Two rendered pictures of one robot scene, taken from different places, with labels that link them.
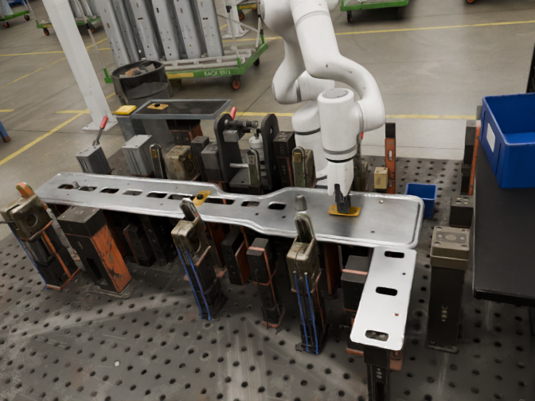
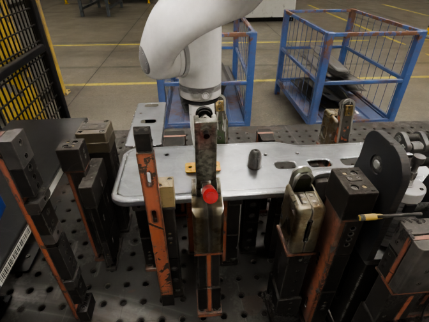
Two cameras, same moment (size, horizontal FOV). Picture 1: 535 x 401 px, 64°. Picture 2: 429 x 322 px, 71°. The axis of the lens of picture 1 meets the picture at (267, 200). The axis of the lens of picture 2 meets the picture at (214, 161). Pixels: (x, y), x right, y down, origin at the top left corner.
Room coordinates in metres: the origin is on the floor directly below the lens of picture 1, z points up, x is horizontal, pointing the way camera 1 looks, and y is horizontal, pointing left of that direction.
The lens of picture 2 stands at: (1.45, -0.50, 1.42)
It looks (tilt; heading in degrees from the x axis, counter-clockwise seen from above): 34 degrees down; 147
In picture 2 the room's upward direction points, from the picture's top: straight up
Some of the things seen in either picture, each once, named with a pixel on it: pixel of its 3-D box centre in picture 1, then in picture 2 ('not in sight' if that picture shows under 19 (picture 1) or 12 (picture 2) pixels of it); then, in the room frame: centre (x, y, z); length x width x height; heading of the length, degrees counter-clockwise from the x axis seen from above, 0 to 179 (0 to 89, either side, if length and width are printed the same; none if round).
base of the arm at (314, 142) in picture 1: (310, 148); not in sight; (1.57, -0.22, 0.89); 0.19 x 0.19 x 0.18
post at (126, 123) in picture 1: (144, 160); not in sight; (1.69, 0.48, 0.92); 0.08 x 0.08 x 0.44; 62
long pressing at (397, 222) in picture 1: (194, 200); (392, 158); (1.17, 0.23, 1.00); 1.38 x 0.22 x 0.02; 62
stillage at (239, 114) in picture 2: not in sight; (204, 70); (-1.10, 1.04, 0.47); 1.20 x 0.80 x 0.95; 150
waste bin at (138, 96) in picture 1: (149, 105); not in sight; (4.03, 0.93, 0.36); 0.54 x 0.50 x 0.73; 151
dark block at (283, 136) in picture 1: (291, 189); (327, 260); (1.25, -0.09, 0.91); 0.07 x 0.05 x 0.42; 152
